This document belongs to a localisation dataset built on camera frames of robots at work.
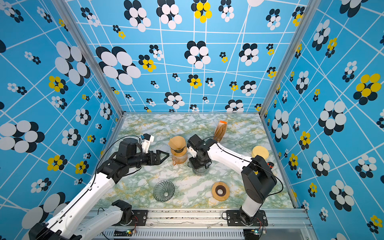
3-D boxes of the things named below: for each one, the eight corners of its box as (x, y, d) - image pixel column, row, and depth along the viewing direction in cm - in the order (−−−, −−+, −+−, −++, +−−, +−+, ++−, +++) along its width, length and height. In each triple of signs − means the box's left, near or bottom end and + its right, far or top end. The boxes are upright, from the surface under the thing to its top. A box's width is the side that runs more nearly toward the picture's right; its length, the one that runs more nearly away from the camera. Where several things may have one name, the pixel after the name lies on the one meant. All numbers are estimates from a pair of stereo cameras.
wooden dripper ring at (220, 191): (212, 201, 81) (212, 200, 79) (211, 183, 87) (211, 181, 85) (230, 201, 81) (231, 200, 79) (228, 183, 87) (228, 181, 85)
